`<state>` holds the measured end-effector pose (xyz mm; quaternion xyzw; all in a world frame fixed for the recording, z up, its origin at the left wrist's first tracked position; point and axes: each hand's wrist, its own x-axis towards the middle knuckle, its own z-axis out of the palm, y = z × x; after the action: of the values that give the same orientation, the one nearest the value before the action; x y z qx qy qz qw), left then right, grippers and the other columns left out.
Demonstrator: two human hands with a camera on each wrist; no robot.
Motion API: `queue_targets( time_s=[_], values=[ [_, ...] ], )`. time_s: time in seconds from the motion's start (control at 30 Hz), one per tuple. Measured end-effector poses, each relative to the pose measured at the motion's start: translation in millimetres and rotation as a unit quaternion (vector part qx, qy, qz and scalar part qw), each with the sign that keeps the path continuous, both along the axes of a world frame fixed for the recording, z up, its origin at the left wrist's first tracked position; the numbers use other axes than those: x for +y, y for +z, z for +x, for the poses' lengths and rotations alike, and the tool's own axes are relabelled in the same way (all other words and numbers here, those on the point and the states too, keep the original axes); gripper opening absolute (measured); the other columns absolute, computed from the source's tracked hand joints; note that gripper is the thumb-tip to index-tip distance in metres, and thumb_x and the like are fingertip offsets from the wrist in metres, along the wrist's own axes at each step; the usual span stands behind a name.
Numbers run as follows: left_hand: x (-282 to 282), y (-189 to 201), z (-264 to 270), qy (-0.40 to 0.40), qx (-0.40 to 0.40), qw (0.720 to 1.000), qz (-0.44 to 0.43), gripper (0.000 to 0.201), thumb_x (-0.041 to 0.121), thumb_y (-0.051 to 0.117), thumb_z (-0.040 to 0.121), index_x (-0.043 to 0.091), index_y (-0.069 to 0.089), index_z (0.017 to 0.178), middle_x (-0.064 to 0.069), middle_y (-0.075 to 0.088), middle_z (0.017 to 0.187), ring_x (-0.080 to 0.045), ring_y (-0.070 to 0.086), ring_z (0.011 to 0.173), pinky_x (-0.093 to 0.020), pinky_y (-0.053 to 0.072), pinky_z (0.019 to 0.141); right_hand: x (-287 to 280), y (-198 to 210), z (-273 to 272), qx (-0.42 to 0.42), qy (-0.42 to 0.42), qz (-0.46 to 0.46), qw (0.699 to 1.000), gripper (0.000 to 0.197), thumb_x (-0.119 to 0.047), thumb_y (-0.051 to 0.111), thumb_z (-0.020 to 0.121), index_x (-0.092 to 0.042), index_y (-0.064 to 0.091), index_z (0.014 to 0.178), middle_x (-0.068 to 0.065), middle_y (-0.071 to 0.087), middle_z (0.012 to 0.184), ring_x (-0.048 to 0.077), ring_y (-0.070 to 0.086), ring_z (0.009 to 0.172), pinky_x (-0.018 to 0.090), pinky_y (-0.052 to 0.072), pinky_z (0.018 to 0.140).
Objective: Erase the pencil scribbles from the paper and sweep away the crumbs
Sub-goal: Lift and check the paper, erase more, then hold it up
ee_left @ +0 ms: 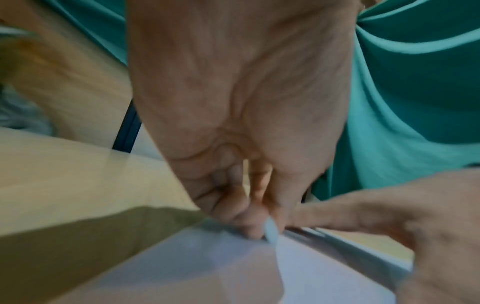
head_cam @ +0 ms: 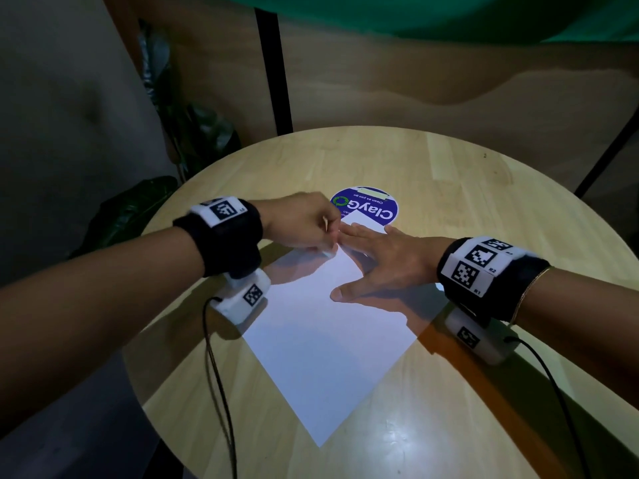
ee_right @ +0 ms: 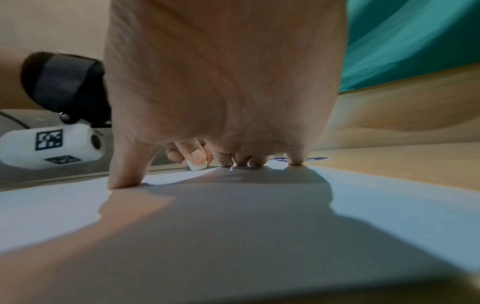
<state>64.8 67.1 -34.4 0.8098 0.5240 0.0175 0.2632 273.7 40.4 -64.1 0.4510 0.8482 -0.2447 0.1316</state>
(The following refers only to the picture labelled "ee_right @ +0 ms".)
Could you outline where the person's left hand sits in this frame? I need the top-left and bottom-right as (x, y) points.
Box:
(164, 138), (214, 171)

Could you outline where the person's right hand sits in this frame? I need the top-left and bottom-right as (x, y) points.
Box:
(103, 0), (349, 190)

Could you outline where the white paper sheet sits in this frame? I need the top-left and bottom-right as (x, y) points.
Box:
(0, 162), (480, 286)

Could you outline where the round wooden table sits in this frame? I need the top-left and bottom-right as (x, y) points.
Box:
(0, 108), (480, 304)

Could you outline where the round blue sticker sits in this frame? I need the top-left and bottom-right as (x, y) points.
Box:
(269, 156), (331, 164)

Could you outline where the black left wristband with markers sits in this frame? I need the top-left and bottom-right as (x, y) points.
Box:
(20, 51), (113, 128)

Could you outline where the green draped fabric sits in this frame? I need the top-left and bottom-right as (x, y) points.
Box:
(337, 0), (480, 93)

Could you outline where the wooden panel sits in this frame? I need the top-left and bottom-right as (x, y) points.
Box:
(309, 62), (480, 152)

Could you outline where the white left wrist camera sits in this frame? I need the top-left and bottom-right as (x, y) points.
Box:
(0, 122), (106, 171)

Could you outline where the black left camera cable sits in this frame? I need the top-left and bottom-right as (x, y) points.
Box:
(0, 110), (32, 131)

